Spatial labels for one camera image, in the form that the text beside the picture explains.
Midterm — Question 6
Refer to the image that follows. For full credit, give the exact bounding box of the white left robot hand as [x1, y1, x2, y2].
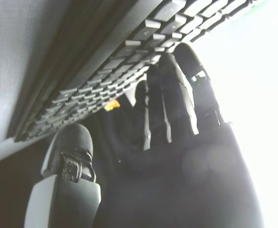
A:
[23, 42, 266, 228]

